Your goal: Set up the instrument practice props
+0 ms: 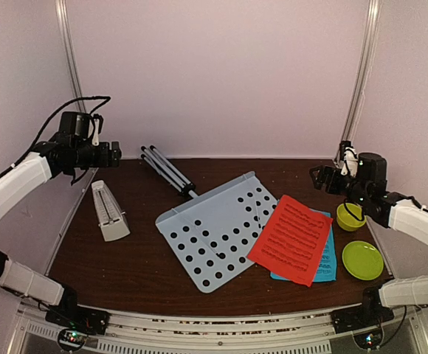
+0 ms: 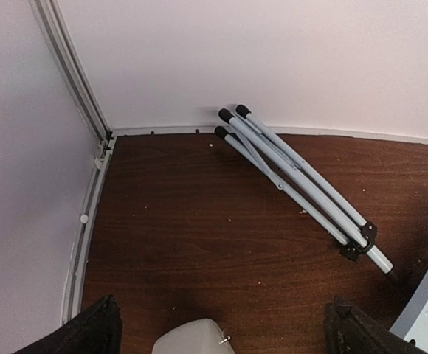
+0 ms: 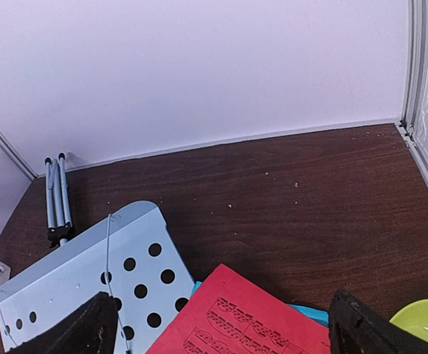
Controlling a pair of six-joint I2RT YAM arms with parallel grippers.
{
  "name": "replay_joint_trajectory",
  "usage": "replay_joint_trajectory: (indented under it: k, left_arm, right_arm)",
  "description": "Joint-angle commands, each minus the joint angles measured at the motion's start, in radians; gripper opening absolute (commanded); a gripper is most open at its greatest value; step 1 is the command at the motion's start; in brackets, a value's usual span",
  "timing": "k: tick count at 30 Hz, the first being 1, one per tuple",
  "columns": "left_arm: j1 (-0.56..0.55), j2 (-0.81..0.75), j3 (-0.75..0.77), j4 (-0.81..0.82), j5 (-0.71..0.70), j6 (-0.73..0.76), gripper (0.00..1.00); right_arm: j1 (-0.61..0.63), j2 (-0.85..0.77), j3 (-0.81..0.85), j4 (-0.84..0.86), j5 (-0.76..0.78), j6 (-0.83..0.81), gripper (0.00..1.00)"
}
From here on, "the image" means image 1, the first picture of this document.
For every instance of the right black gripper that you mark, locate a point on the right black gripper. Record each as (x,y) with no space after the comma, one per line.
(325,170)

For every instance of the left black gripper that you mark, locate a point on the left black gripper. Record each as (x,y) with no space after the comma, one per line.
(115,153)

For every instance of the red sheet music mat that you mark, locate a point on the red sheet music mat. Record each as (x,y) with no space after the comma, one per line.
(292,241)

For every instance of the grey music stand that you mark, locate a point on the grey music stand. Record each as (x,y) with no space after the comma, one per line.
(211,234)

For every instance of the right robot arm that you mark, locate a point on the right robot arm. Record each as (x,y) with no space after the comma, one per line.
(399,224)

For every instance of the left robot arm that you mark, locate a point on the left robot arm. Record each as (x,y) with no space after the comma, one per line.
(75,145)

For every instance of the green bowl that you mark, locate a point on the green bowl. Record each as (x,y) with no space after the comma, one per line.
(349,217)

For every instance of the grey metronome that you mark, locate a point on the grey metronome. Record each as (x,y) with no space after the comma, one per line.
(111,219)

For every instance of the blue sheet music mat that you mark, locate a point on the blue sheet music mat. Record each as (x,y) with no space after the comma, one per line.
(326,271)

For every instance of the green plate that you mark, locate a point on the green plate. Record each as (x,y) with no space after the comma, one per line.
(362,260)

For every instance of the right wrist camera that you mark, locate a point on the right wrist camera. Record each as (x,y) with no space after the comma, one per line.
(348,159)

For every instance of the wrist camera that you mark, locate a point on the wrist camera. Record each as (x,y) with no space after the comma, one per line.
(97,124)
(348,159)

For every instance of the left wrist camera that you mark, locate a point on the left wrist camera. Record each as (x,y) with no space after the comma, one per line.
(97,124)

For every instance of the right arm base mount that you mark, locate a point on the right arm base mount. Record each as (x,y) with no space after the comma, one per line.
(366,329)

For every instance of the aluminium front rail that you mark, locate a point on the aluminium front rail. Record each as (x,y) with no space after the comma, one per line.
(301,332)

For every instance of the left aluminium corner post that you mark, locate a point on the left aluminium corner post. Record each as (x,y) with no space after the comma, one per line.
(63,23)

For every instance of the aluminium corner post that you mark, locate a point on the aluminium corner post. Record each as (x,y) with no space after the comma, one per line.
(363,71)
(63,23)

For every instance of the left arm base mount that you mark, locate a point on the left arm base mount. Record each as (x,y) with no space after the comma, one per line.
(77,327)

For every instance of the right aluminium corner post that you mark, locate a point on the right aluminium corner post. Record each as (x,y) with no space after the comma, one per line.
(363,71)

